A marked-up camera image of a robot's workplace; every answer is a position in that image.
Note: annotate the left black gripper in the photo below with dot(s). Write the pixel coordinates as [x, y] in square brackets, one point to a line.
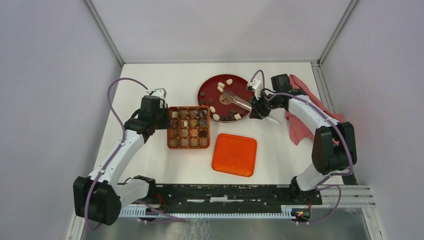
[166, 125]

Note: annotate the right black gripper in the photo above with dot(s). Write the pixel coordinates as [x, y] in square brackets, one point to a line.
[258, 111]

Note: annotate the metal tongs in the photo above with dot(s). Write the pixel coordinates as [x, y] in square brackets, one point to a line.
[234, 99]

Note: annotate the orange chocolate box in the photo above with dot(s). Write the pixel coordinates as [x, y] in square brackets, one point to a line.
[180, 137]

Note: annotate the white square chocolate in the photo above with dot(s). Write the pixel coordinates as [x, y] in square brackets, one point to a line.
[221, 85]

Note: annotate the round red tray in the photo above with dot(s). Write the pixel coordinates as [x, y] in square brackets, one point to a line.
[226, 112]

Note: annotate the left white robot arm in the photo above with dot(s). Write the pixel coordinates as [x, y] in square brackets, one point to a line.
[99, 197]

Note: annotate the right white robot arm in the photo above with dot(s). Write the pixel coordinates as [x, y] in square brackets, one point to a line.
[334, 144]

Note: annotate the pink cloth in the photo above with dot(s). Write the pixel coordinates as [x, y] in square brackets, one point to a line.
[296, 128]

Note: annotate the orange box lid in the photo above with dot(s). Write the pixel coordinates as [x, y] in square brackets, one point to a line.
[235, 155]

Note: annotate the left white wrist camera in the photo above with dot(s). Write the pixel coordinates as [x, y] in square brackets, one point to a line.
[158, 92]

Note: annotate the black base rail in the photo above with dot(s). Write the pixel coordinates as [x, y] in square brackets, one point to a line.
[229, 199]

